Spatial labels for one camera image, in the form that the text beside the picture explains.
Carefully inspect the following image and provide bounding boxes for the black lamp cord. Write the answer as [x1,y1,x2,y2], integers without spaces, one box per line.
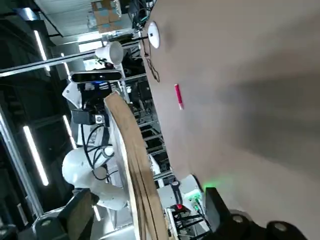
[141,37,161,83]

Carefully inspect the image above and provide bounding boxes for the white ceiling light strip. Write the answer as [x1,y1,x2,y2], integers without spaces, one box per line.
[22,125,50,187]
[62,114,77,149]
[33,29,51,72]

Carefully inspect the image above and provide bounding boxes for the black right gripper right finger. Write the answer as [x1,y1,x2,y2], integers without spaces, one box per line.
[202,187,310,240]

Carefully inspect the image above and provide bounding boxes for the pink marker pen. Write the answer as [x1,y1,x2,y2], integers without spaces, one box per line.
[173,83,185,111]

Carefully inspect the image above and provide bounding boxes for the dark cover book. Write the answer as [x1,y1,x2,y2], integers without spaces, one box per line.
[103,90,169,240]

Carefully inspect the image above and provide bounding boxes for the aluminium frame post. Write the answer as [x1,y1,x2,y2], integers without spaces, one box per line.
[0,51,98,78]

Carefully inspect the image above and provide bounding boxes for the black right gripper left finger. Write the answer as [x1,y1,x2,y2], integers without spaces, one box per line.
[0,188,95,240]

